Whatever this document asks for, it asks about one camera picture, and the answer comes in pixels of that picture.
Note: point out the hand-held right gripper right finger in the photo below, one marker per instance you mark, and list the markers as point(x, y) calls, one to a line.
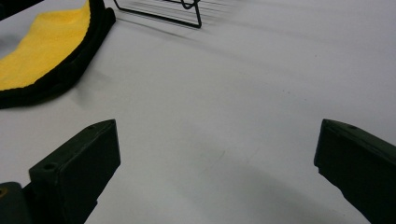
point(361, 168)

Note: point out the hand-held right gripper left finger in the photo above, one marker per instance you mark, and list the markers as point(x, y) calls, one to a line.
point(77, 168)

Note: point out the yellow towel with black trim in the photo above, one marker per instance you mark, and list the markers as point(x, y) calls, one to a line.
point(46, 46)

